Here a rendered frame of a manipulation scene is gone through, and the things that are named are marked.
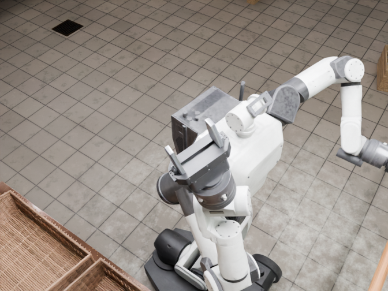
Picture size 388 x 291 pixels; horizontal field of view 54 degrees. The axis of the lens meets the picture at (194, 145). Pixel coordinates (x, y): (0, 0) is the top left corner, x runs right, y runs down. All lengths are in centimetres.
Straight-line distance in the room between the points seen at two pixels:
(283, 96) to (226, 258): 57
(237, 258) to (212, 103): 52
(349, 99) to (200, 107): 54
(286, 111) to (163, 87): 231
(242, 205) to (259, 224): 177
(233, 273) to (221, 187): 28
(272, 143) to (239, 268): 40
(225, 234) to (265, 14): 382
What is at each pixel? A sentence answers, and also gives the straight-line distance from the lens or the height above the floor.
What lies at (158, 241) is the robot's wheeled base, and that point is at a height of 34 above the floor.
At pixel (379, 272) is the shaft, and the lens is 121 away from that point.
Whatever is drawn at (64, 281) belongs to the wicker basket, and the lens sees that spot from 167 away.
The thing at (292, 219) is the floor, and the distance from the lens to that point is 265.
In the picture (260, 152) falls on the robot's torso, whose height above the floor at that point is 138.
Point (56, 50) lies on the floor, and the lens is 412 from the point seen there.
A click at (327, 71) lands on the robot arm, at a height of 143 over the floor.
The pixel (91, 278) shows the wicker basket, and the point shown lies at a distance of 171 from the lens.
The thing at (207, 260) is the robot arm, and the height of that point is 128.
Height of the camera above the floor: 222
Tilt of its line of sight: 49 degrees down
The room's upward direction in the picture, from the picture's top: straight up
